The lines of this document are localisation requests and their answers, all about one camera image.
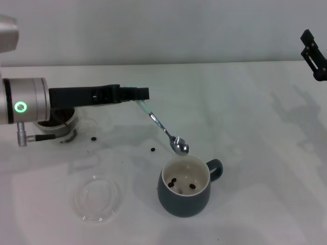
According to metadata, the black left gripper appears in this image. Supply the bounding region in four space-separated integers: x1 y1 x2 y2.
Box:
48 84 150 110

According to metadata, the metal spoon light blue handle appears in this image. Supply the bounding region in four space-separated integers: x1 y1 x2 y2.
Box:
125 86 190 156

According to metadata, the clear glass saucer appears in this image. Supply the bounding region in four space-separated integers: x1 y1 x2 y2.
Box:
73 175 123 224

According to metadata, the coffee beans pile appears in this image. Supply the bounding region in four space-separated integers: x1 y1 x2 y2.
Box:
38 108 75 127

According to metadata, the dark blue ceramic mug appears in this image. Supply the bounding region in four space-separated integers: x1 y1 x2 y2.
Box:
157 155 224 218

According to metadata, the clear double-wall glass cup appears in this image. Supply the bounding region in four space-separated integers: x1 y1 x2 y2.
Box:
33 106 99 145

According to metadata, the left wrist metal cable connector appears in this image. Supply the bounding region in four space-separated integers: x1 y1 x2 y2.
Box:
16 121 56 148

